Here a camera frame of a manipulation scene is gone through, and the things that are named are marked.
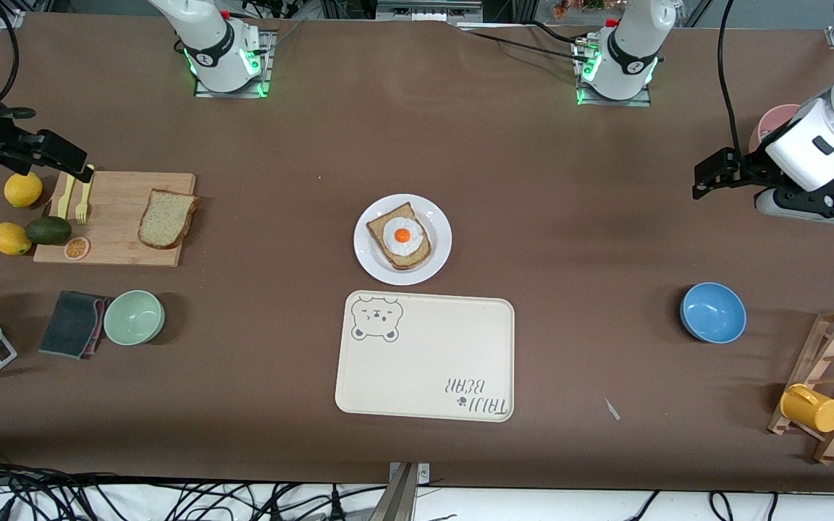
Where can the wooden mug rack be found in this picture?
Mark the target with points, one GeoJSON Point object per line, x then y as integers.
{"type": "Point", "coordinates": [814, 367]}

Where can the yellow mug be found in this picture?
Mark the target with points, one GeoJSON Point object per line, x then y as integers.
{"type": "Point", "coordinates": [815, 411]}

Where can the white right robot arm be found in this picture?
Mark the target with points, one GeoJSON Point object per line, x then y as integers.
{"type": "Point", "coordinates": [214, 43]}

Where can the orange slice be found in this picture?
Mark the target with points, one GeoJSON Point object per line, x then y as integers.
{"type": "Point", "coordinates": [77, 249]}

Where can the yellow plastic knife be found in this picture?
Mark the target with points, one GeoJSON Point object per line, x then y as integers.
{"type": "Point", "coordinates": [64, 202]}

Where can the grey metal box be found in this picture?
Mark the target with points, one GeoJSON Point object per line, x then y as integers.
{"type": "Point", "coordinates": [424, 11]}

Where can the round white plate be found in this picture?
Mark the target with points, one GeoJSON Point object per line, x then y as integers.
{"type": "Point", "coordinates": [437, 224]}

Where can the blue bowl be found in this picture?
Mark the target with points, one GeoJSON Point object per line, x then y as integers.
{"type": "Point", "coordinates": [714, 315]}

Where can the seeded brown bread slice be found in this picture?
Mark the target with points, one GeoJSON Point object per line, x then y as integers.
{"type": "Point", "coordinates": [163, 221]}

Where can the dark green avocado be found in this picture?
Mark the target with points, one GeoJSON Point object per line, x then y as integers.
{"type": "Point", "coordinates": [48, 231]}

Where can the yellow lemon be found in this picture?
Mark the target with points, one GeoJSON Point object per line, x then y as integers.
{"type": "Point", "coordinates": [10, 239]}
{"type": "Point", "coordinates": [23, 189]}

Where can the mint green bowl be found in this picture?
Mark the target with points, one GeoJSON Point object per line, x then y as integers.
{"type": "Point", "coordinates": [133, 318]}

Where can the toasted bread slice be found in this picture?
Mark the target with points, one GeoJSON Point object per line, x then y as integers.
{"type": "Point", "coordinates": [397, 214]}

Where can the wooden cutting board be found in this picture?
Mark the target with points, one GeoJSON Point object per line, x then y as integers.
{"type": "Point", "coordinates": [113, 217]}

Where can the fried egg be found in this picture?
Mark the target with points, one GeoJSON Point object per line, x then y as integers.
{"type": "Point", "coordinates": [411, 242]}

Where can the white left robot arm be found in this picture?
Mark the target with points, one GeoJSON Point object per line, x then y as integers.
{"type": "Point", "coordinates": [627, 43]}

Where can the yellow plastic fork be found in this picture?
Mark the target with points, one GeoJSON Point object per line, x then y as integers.
{"type": "Point", "coordinates": [82, 206]}

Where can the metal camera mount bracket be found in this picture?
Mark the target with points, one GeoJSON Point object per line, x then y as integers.
{"type": "Point", "coordinates": [402, 499]}

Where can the pink bowl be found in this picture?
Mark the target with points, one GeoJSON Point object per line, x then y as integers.
{"type": "Point", "coordinates": [768, 123]}

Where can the cream bear print tray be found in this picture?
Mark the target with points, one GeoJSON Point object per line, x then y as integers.
{"type": "Point", "coordinates": [424, 362]}

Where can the small white tape scrap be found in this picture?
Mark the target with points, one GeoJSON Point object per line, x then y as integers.
{"type": "Point", "coordinates": [612, 409]}

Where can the dark grey cloth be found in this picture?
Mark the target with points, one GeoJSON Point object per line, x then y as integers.
{"type": "Point", "coordinates": [69, 325]}

